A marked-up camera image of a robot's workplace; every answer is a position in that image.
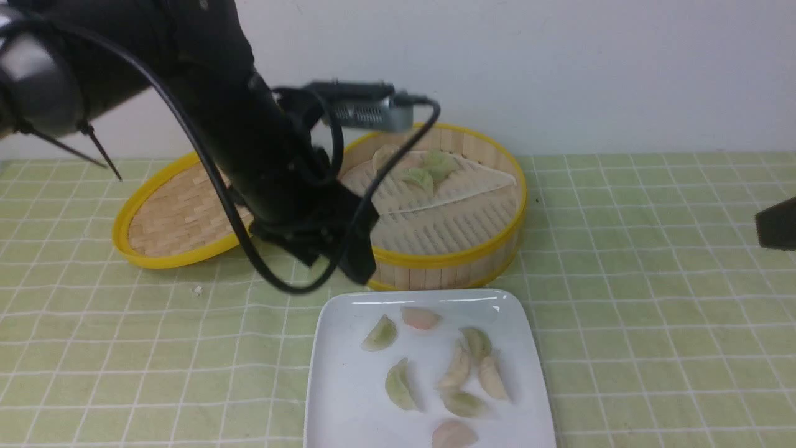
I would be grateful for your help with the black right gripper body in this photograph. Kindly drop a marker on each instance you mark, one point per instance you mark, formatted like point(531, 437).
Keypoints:
point(338, 219)

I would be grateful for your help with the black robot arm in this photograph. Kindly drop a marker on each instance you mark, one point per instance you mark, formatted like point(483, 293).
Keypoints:
point(66, 63)

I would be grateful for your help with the green dumpling plate upper-left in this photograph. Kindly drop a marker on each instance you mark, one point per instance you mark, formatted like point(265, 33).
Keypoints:
point(381, 336)

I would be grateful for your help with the pink dumpling plate top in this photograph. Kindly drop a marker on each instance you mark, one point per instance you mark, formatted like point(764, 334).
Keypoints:
point(420, 318)

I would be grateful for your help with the pink dumpling plate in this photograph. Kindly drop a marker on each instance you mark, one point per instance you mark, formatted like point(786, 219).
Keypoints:
point(420, 318)
point(453, 433)

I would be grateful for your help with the white square plate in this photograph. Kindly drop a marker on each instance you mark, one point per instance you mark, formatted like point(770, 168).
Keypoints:
point(347, 404)

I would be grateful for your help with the green dumpling plate left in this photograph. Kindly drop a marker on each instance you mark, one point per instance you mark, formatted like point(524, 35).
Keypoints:
point(398, 387)

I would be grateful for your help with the green dumpling plate upper-right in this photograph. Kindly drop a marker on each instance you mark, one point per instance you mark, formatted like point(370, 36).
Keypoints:
point(478, 343)

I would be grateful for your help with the beige dumpling plate centre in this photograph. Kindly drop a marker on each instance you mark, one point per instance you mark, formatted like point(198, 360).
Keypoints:
point(457, 371)

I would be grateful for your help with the beige dumpling plate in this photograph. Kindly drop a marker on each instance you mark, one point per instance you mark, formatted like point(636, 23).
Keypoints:
point(489, 377)
point(457, 371)

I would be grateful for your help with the beige dumpling plate right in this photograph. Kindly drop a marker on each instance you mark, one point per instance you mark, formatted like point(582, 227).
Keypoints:
point(489, 377)

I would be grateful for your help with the green dumpling plate lower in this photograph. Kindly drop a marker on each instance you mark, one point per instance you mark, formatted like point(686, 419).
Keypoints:
point(463, 404)

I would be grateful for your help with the pink dumpling plate bottom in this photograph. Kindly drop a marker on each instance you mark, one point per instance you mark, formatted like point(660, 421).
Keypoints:
point(453, 433)

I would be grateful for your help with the white dumpling in steamer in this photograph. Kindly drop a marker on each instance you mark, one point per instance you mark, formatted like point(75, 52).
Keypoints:
point(383, 155)

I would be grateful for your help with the green dumpling steamer middle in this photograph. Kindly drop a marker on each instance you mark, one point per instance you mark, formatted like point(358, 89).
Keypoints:
point(419, 178)

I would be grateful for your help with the green dumpling steamer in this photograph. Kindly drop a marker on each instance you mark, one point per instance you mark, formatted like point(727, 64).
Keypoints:
point(419, 178)
point(439, 164)

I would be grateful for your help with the white steamer liner cloth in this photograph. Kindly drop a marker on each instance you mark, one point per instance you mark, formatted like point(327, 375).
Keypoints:
point(474, 205)

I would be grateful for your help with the yellow-rimmed bamboo steamer basket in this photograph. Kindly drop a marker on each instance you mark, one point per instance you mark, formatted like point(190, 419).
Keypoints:
point(471, 268)

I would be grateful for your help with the green dumpling steamer back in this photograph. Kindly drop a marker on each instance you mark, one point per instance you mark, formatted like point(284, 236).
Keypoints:
point(439, 164)

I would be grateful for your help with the yellow-rimmed bamboo steamer lid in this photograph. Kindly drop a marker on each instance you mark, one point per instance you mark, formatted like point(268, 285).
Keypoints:
point(175, 219)

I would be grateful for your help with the green checkered tablecloth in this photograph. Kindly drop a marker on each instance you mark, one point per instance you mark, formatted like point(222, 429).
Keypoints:
point(658, 318)

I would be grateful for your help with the black object right edge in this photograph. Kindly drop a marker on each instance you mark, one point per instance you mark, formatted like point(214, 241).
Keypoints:
point(775, 226)

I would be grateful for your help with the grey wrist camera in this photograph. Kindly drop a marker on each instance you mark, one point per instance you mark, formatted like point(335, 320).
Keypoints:
point(365, 106)

